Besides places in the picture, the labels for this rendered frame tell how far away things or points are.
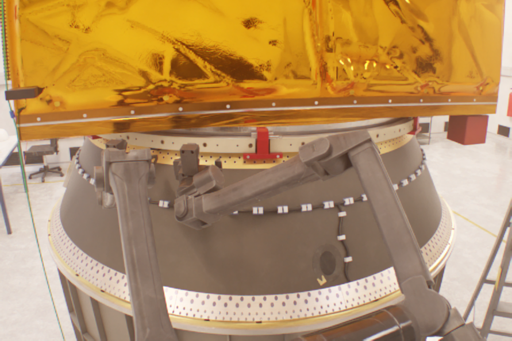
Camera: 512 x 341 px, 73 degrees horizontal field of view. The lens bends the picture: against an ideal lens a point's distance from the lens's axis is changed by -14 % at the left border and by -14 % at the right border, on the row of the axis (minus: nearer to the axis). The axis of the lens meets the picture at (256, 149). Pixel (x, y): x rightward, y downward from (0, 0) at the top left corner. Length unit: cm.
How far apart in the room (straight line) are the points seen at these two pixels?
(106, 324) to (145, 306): 115
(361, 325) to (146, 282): 28
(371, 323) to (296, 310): 84
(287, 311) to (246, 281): 16
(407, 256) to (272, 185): 34
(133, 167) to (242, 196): 35
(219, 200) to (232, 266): 42
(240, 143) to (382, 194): 63
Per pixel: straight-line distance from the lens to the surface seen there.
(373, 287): 145
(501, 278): 195
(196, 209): 97
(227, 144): 128
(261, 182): 89
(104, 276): 153
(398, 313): 52
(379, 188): 77
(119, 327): 163
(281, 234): 131
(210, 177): 98
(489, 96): 192
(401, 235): 73
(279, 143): 128
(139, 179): 61
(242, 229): 131
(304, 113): 139
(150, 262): 56
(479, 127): 196
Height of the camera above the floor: 203
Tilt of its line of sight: 16 degrees down
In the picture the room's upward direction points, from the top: straight up
